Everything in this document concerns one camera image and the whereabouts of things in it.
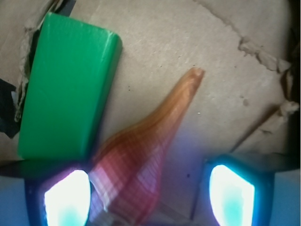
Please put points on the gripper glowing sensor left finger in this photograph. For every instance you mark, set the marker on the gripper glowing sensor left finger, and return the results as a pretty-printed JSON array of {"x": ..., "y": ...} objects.
[{"x": 44, "y": 193}]

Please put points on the brown paper bag tray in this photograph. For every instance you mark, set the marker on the brown paper bag tray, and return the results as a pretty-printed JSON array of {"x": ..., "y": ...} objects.
[{"x": 236, "y": 103}]

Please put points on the green rectangular block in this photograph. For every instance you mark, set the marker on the green rectangular block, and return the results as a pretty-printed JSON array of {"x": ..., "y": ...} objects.
[{"x": 71, "y": 77}]

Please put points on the orange spiral seashell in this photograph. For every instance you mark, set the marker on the orange spiral seashell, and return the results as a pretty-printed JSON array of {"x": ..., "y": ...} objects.
[{"x": 126, "y": 172}]

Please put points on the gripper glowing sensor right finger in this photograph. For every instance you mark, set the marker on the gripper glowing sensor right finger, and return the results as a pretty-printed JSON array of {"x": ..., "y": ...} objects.
[{"x": 253, "y": 190}]

